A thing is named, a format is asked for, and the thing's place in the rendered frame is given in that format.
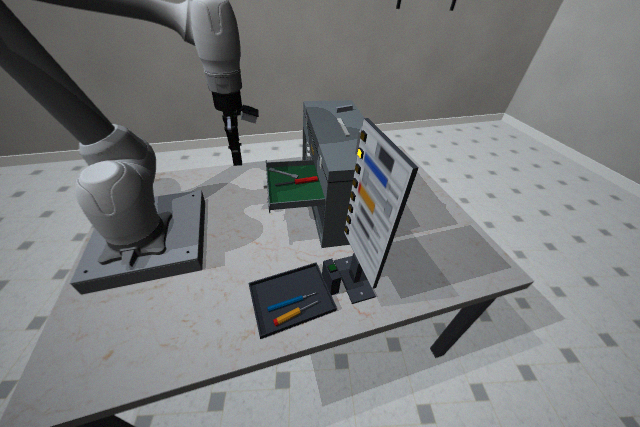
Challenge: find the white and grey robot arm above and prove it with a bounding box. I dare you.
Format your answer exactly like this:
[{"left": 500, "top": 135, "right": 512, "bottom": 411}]
[{"left": 0, "top": 0, "right": 242, "bottom": 267}]

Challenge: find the dark grey drawer chest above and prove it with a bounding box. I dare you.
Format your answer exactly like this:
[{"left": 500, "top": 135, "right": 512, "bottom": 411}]
[{"left": 263, "top": 100, "right": 364, "bottom": 248}]

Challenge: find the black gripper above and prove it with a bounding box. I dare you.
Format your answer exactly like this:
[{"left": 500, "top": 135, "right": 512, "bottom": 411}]
[{"left": 212, "top": 90, "right": 242, "bottom": 166}]

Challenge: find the orange-handled screwdriver with red end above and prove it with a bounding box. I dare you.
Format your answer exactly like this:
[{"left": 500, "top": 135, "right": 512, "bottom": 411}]
[{"left": 273, "top": 301, "right": 318, "bottom": 326}]

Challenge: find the blue-handled tool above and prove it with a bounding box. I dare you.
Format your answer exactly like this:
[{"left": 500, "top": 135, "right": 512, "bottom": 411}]
[{"left": 267, "top": 293, "right": 316, "bottom": 312}]

